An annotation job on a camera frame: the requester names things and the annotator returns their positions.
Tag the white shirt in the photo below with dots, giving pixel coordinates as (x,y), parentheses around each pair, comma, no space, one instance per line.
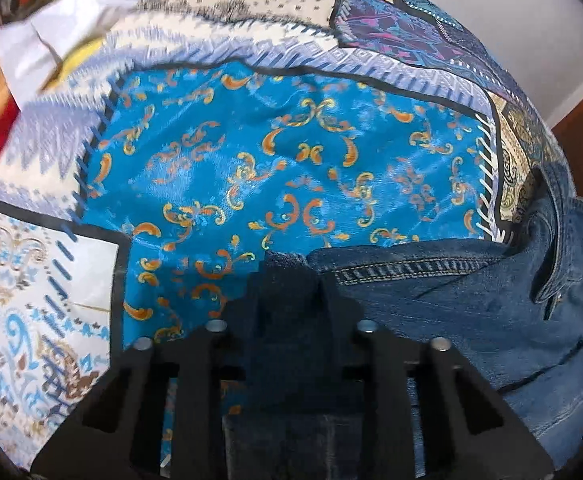
(32,50)

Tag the blue patchwork bedspread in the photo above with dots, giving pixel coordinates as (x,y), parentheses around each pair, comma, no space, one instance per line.
(198,137)

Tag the yellow blanket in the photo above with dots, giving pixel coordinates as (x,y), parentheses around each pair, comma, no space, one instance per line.
(79,62)

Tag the blue denim jacket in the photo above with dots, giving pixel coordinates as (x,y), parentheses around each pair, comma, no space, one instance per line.
(515,311)

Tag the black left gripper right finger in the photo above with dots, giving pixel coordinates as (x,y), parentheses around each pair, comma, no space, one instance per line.
(426,412)

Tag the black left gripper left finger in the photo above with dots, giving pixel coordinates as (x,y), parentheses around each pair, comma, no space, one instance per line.
(116,431)

